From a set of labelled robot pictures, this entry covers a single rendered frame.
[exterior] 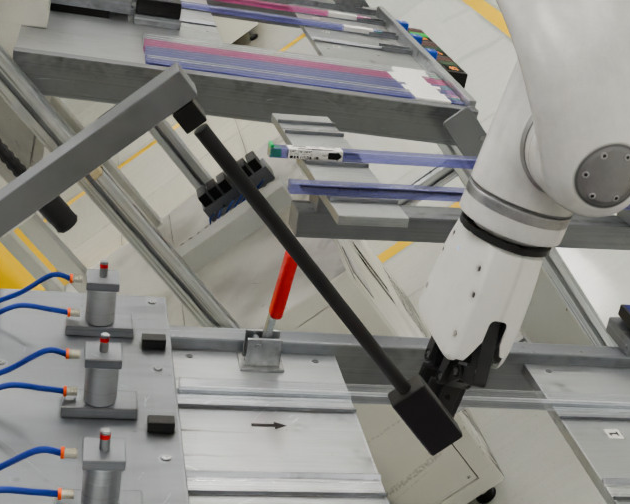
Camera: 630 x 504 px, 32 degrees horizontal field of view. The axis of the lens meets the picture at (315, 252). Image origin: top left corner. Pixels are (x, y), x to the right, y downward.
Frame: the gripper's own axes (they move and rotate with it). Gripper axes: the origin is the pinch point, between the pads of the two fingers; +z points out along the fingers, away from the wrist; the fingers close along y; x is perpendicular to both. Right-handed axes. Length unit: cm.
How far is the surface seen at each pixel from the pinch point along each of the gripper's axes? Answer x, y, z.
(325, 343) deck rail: -7.9, -8.0, 1.6
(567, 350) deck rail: 15.1, -8.7, -2.5
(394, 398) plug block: -15.0, 25.1, -12.6
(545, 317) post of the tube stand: 25.7, -32.6, 4.6
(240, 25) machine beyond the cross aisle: 54, -440, 64
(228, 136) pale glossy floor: 47, -352, 91
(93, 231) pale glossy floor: 5, -353, 146
